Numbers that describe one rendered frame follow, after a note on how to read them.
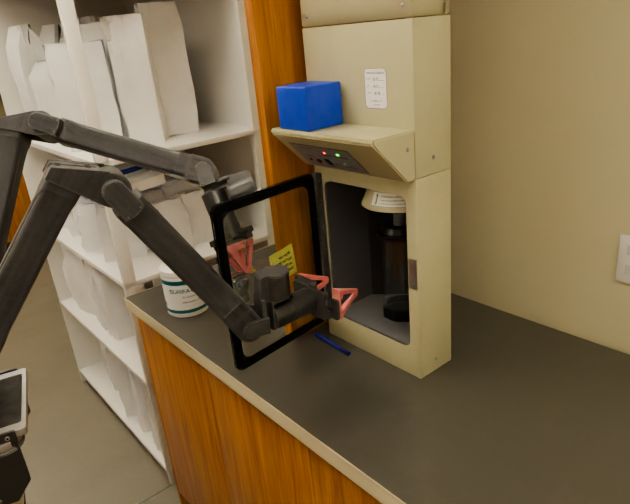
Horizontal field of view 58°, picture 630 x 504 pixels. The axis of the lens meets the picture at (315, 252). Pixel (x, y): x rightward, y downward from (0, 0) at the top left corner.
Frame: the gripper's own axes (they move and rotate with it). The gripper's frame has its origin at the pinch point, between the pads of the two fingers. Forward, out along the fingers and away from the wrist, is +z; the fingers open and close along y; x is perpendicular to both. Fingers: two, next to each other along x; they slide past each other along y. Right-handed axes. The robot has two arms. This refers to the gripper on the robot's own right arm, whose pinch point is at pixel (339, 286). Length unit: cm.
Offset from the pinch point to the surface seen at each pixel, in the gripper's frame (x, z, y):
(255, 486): 61, -17, 20
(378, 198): -18.2, 11.3, -1.9
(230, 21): -58, 51, 114
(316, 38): -52, 9, 13
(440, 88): -41.8, 16.4, -14.6
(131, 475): 119, -22, 117
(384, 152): -32.2, 0.1, -14.7
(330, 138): -34.1, -2.8, -2.9
